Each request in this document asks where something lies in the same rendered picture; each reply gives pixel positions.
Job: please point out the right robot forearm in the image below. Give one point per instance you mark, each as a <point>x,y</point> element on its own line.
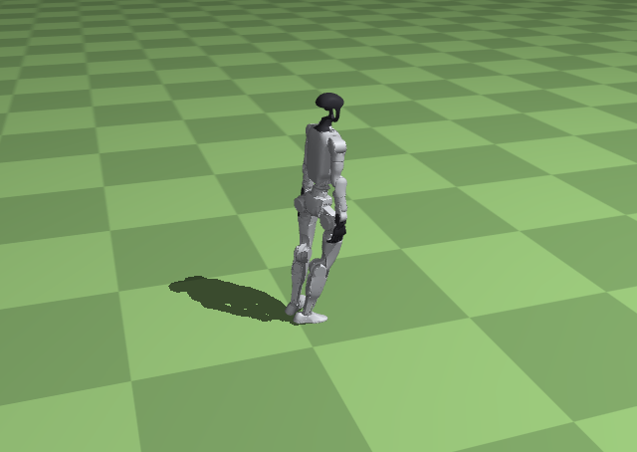
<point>339,199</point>

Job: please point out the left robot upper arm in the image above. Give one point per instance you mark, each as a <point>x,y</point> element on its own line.
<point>306,146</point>

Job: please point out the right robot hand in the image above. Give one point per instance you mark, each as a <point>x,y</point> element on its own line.
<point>338,231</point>

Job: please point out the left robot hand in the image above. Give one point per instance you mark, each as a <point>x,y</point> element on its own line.
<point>302,192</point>

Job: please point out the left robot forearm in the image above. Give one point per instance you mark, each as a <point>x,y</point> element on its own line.
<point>307,183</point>

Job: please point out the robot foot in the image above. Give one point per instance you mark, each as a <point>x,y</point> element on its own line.
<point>292,308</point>
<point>314,318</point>

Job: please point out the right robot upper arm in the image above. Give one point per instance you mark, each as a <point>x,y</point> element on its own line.
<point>337,149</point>

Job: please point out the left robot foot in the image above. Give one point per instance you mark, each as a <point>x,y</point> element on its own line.
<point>292,308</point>

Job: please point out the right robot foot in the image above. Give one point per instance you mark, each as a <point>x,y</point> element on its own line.
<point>314,318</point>

